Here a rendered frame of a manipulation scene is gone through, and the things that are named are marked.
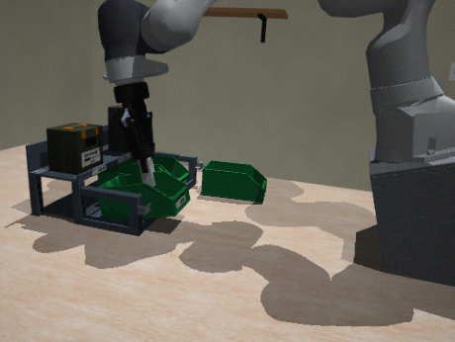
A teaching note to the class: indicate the dark grey metal shelf rack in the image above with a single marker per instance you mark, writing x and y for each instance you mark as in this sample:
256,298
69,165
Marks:
74,205

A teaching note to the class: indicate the dark green tool case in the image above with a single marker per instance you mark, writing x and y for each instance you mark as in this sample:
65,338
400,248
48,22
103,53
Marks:
75,149

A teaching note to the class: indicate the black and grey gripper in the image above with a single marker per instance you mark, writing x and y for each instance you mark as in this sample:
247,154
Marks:
136,122

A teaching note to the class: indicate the green bin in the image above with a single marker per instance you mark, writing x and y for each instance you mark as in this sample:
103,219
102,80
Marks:
124,168
162,205
170,165
233,181

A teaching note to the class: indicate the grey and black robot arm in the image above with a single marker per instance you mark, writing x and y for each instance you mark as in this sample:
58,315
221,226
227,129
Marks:
410,118

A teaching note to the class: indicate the black storage case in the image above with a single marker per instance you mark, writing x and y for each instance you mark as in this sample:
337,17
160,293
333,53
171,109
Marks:
117,140

